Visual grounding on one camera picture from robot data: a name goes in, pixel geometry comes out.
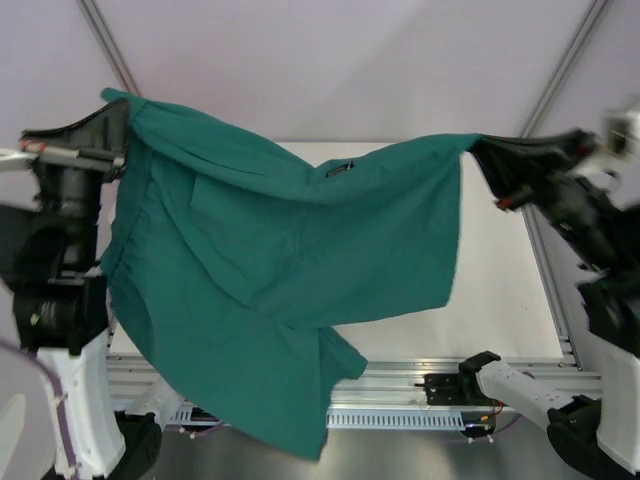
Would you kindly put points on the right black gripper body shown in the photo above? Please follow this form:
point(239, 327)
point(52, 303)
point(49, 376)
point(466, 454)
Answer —
point(576, 208)

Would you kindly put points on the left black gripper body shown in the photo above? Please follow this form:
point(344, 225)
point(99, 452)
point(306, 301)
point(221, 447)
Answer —
point(77, 189)

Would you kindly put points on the green shorts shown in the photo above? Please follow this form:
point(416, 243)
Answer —
point(233, 262)

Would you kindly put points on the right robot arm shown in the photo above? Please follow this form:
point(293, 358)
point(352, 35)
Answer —
point(593, 423)

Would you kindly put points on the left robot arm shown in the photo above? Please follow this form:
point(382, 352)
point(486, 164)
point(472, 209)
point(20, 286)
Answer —
point(63, 328)

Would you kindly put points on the right table edge rail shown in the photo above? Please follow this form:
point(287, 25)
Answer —
point(554, 263)

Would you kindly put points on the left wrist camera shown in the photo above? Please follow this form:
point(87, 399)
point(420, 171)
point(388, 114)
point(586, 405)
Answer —
point(14, 160)

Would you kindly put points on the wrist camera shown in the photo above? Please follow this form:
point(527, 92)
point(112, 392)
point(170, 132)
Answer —
point(14, 160)
point(621, 132)

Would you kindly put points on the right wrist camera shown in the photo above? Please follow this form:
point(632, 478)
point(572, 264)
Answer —
point(621, 132)

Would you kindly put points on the right aluminium frame post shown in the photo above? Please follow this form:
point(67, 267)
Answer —
point(596, 12)

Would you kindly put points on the aluminium frame post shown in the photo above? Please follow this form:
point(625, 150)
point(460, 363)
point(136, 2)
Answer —
point(108, 45)
point(596, 12)

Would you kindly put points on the left aluminium frame post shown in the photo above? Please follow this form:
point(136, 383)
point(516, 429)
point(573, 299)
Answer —
point(108, 45)

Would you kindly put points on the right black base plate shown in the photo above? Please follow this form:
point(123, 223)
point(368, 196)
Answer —
point(460, 388)

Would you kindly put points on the aluminium mounting rail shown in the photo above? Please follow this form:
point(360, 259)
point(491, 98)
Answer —
point(385, 384)

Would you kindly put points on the white slotted cable duct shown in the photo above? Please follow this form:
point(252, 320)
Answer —
point(416, 417)

